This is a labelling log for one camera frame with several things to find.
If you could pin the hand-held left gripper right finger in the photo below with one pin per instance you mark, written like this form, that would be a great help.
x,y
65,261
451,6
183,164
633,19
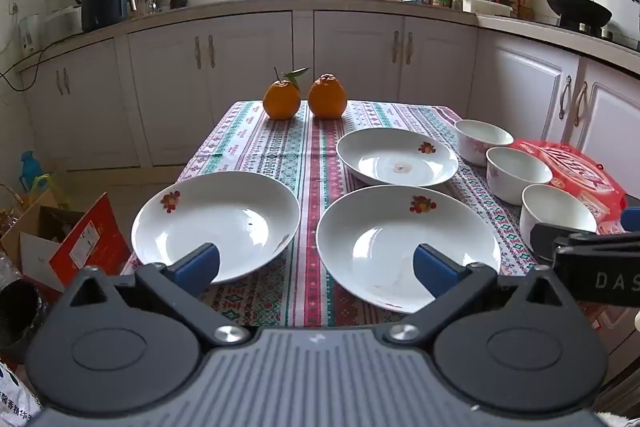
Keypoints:
x,y
435,269

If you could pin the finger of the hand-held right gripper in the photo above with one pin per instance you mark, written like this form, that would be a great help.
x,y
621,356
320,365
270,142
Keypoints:
x,y
632,219
545,239

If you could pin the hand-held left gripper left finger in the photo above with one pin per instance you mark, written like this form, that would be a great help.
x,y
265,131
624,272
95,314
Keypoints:
x,y
197,264

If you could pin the white floral bowl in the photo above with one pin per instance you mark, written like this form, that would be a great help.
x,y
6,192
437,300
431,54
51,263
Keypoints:
x,y
555,212
515,172
480,142

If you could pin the white floral plate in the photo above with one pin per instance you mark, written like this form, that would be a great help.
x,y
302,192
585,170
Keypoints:
x,y
380,237
215,217

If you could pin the white floral plate stained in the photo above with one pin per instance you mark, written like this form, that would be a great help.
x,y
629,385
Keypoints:
x,y
395,157

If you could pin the red printed packet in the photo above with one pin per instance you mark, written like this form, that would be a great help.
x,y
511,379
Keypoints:
x,y
580,177

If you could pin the open red cardboard box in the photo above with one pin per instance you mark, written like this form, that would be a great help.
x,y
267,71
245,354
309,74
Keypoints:
x,y
85,242

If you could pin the patterned striped tablecloth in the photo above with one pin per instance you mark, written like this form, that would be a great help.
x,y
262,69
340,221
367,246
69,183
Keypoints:
x,y
306,207

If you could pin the white kitchen base cabinets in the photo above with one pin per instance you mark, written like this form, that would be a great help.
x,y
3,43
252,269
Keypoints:
x,y
165,97

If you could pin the orange with green leaf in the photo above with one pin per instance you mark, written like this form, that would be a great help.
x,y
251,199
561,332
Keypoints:
x,y
281,101

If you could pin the dark round pot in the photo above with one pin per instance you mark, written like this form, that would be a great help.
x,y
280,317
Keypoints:
x,y
17,317

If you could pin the black gas stove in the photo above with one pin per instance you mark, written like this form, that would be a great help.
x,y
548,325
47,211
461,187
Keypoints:
x,y
600,32

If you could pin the blue plastic bottle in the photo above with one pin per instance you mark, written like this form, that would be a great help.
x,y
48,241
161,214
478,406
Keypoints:
x,y
29,169

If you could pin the bumpy-topped orange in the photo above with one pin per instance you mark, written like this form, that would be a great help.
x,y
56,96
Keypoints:
x,y
327,97

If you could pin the white printed bag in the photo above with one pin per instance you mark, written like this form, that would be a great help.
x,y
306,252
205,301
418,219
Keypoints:
x,y
15,399

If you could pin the white rectangular tray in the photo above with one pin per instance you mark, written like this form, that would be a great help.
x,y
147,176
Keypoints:
x,y
485,7

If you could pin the light kitchen countertop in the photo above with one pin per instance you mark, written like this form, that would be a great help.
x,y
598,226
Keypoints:
x,y
165,13

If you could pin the dark blue electric kettle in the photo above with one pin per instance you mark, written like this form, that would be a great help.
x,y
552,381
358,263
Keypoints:
x,y
102,2

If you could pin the white plastic jug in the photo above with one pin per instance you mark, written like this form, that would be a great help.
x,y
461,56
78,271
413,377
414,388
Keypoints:
x,y
30,34

